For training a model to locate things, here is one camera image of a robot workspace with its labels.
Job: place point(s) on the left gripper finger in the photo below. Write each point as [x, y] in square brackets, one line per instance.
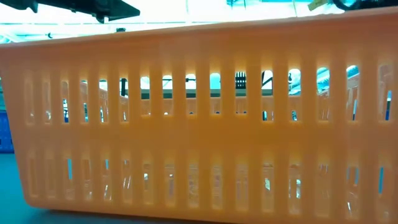
[93, 7]

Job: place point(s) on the blue plastic basket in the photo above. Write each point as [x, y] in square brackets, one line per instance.
[4, 133]

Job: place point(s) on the yellow tape tag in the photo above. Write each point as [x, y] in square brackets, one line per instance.
[317, 4]

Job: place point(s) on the orange-red plastic basket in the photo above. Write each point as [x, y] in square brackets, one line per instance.
[199, 133]

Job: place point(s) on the black plastic basket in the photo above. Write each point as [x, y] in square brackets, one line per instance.
[240, 81]

